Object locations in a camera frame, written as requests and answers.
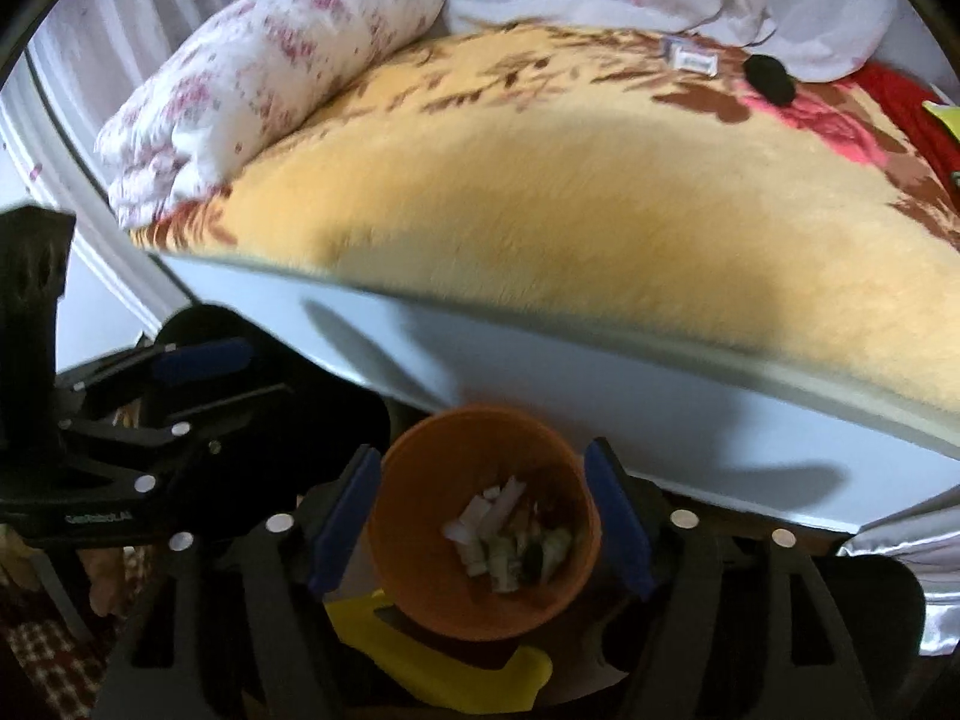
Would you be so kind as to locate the yellow plastic object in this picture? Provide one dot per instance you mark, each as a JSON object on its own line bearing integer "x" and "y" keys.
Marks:
{"x": 435, "y": 660}

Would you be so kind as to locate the orange plastic bin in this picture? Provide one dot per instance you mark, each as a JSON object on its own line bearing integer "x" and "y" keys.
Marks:
{"x": 420, "y": 540}

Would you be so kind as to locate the pink floral white pillow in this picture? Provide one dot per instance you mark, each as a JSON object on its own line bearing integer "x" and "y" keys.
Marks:
{"x": 262, "y": 75}

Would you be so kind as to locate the white satin bed skirt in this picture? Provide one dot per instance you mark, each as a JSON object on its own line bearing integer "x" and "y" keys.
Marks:
{"x": 926, "y": 577}

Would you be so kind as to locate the red knit blanket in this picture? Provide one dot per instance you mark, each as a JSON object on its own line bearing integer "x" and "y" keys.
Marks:
{"x": 904, "y": 105}

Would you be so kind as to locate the white bed frame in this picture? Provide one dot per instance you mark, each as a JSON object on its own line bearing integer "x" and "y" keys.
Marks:
{"x": 525, "y": 405}

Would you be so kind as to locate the blue white cardboard box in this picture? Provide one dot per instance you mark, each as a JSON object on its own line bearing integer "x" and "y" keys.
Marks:
{"x": 694, "y": 55}

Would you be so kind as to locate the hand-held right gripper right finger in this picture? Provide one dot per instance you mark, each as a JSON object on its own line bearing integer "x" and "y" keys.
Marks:
{"x": 619, "y": 521}

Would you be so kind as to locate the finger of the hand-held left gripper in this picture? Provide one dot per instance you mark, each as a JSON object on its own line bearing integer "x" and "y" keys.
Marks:
{"x": 187, "y": 427}
{"x": 199, "y": 361}

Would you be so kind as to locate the yellow patterned small pillow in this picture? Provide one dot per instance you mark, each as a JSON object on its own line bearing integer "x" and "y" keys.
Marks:
{"x": 946, "y": 114}

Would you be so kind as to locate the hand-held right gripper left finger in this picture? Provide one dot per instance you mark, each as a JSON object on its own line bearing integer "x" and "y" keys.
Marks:
{"x": 349, "y": 521}

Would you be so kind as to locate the checkered floor mat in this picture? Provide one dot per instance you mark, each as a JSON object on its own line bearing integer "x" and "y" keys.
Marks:
{"x": 52, "y": 652}

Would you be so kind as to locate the black fuzzy sock ball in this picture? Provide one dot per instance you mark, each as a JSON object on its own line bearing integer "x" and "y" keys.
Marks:
{"x": 770, "y": 79}

